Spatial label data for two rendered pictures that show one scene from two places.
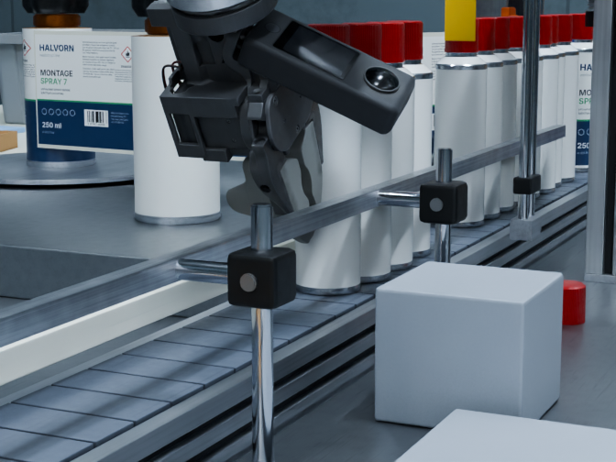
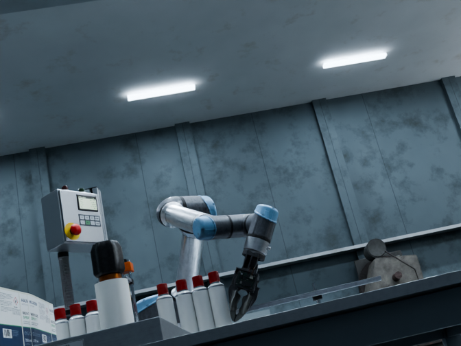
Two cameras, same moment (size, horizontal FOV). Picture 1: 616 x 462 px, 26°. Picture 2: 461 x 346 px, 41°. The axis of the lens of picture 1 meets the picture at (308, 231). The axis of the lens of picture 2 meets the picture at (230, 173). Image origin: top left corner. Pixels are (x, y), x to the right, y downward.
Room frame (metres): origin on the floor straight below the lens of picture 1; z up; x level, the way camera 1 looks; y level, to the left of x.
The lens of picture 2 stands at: (1.68, 1.77, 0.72)
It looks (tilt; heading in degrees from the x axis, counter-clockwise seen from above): 19 degrees up; 246
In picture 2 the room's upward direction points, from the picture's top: 13 degrees counter-clockwise
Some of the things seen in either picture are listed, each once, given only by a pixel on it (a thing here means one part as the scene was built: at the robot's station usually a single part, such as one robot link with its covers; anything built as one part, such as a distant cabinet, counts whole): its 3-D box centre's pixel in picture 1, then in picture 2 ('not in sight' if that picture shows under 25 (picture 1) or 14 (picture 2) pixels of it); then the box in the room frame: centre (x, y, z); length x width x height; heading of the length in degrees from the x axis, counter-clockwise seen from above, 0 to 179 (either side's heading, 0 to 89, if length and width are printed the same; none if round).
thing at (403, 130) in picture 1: (383, 146); (186, 313); (1.11, -0.06, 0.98); 0.05 x 0.05 x 0.20
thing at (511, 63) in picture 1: (491, 114); (79, 338); (1.42, -0.20, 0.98); 0.05 x 0.05 x 0.20
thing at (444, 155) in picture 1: (414, 256); not in sight; (0.99, -0.08, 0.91); 0.07 x 0.03 x 0.17; 65
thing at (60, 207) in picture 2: not in sight; (73, 221); (1.38, -0.27, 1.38); 0.17 x 0.10 x 0.19; 30
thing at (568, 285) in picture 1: (566, 302); not in sight; (1.12, -0.22, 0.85); 0.03 x 0.03 x 0.03
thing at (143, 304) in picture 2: not in sight; (152, 313); (1.08, -0.62, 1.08); 0.13 x 0.12 x 0.14; 7
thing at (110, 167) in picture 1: (61, 169); not in sight; (1.73, 0.32, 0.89); 0.31 x 0.31 x 0.01
